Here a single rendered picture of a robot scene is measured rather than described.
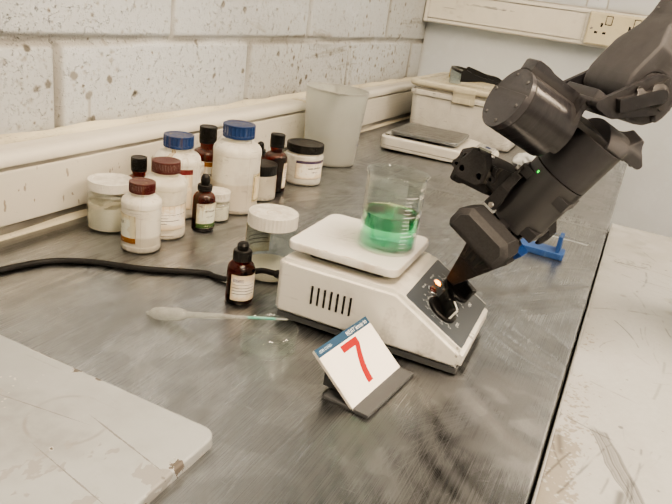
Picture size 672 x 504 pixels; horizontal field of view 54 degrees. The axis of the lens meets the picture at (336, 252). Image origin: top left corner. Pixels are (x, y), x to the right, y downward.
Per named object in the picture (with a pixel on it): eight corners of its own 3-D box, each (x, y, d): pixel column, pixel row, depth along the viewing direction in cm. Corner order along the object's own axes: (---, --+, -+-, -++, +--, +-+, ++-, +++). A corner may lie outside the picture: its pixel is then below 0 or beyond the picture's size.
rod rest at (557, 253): (564, 255, 100) (570, 233, 99) (561, 261, 97) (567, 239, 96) (500, 238, 104) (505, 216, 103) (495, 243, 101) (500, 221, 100)
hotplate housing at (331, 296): (484, 327, 73) (500, 261, 70) (456, 380, 62) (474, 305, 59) (307, 273, 81) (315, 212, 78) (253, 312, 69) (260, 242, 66)
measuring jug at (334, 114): (299, 145, 145) (307, 77, 140) (357, 153, 146) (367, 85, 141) (295, 166, 128) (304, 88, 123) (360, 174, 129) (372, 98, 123)
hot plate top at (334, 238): (430, 245, 73) (432, 238, 72) (396, 280, 62) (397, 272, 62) (332, 219, 77) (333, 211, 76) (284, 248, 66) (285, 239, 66)
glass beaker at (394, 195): (385, 235, 72) (398, 160, 69) (428, 256, 68) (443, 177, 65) (337, 244, 68) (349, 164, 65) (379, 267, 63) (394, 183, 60)
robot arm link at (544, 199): (602, 190, 69) (560, 149, 71) (560, 207, 53) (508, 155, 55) (545, 242, 73) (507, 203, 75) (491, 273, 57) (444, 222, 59)
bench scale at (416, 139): (485, 173, 146) (490, 152, 144) (376, 149, 154) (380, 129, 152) (499, 159, 162) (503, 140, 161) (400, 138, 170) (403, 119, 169)
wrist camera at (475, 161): (544, 170, 65) (498, 123, 67) (526, 177, 59) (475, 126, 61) (502, 210, 68) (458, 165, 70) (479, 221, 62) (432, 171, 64)
